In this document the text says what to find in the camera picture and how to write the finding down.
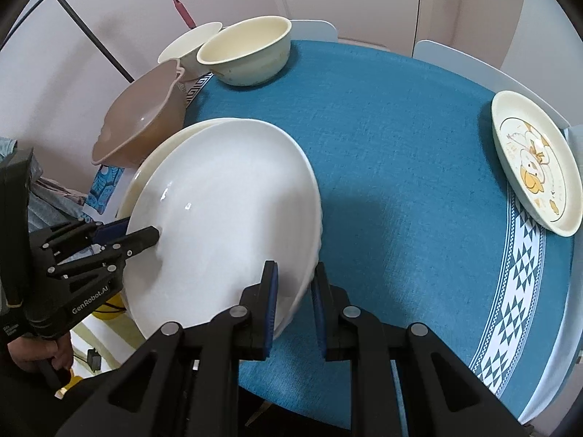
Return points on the white chair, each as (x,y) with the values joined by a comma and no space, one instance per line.
(478,63)
(316,31)

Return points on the grey clothing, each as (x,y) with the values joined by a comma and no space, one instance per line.
(59,200)

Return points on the large cream bowl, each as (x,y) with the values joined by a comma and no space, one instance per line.
(248,50)

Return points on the cartoon print plate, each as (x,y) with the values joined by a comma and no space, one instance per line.
(530,159)

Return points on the large white plate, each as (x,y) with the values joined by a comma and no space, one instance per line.
(227,200)

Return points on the striped floor mat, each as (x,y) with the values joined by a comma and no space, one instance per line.
(114,339)

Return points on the small white bowl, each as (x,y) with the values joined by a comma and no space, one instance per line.
(186,43)

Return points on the cream plate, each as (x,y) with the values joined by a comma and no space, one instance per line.
(136,184)

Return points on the person's left hand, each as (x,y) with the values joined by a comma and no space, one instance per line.
(38,353)

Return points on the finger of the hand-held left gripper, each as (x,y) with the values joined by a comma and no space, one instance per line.
(143,238)
(111,231)

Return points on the black power adapter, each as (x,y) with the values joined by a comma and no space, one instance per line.
(94,359)

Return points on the blue patterned tablecloth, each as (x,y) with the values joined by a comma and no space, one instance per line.
(391,145)

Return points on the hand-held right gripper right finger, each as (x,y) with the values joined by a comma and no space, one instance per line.
(319,305)

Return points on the brown plastic bowl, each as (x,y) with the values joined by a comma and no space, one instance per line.
(136,114)

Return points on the black metal rack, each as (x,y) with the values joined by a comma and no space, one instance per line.
(93,38)

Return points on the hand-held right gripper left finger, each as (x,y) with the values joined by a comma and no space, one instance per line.
(272,300)

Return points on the yellow object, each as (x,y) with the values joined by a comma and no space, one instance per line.
(107,309)

